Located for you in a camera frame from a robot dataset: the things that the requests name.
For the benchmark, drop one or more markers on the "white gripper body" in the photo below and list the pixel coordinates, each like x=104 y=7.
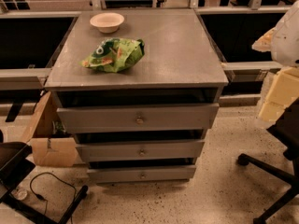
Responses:
x=286 y=42

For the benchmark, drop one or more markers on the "grey bottom drawer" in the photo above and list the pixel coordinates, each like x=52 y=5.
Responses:
x=141 y=174

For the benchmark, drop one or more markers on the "grey drawer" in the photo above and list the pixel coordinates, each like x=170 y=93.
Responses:
x=137 y=151
x=135 y=118
x=141 y=174

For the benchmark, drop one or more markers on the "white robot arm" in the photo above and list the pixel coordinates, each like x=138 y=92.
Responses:
x=282 y=40

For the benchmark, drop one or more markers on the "grey drawer cabinet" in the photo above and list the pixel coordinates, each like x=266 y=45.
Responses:
x=179 y=68

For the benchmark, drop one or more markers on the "grey middle drawer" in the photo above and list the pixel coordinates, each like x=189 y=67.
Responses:
x=137 y=151

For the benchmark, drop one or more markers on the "grey top drawer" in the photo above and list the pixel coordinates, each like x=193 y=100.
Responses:
x=135 y=118

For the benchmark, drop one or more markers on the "green chip bag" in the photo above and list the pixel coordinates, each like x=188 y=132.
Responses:
x=115 y=54

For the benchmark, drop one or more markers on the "white paper bowl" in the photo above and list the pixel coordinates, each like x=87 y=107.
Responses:
x=107 y=22

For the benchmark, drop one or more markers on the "brown cardboard box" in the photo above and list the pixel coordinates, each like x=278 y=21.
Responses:
x=49 y=148

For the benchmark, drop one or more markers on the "black chair left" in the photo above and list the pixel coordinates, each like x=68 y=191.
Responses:
x=14 y=167

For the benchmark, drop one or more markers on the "grey metal railing frame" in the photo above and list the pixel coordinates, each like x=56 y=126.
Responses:
x=32 y=41

